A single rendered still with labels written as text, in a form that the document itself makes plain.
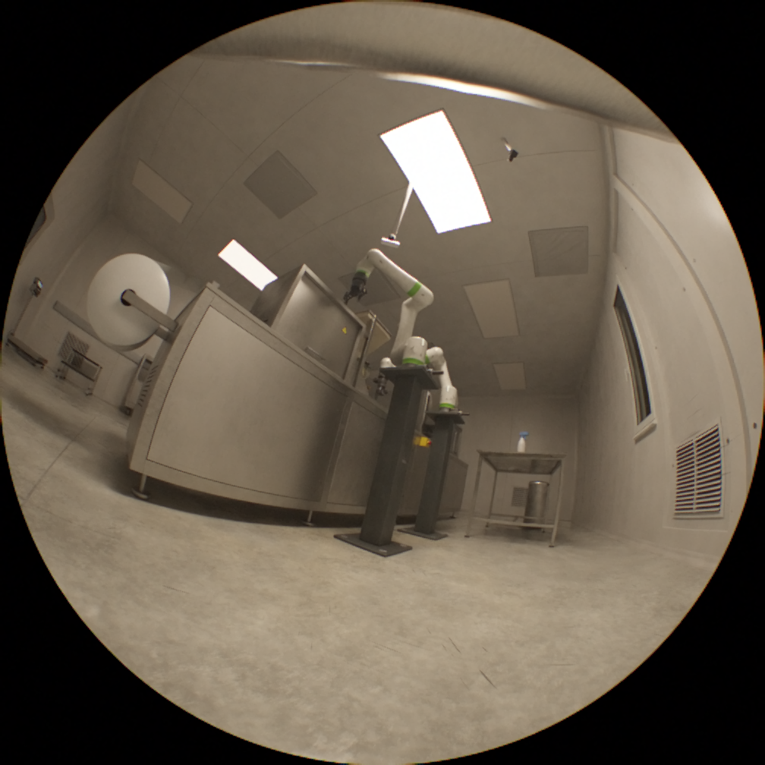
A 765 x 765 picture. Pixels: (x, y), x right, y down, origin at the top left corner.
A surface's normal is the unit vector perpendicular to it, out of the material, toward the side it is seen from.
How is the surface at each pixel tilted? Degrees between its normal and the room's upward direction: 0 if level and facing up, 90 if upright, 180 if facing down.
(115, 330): 90
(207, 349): 90
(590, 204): 180
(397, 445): 90
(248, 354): 90
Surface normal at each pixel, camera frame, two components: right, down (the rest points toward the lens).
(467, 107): -0.22, 0.91
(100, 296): 0.83, -0.03
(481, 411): -0.51, -0.42
